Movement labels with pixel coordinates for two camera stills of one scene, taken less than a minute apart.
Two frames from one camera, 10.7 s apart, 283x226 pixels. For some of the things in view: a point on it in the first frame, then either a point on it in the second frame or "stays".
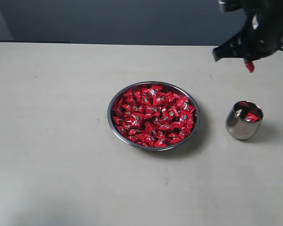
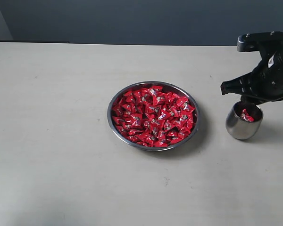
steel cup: (244, 119) stays
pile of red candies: (152, 117) stays
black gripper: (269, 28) -> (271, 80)
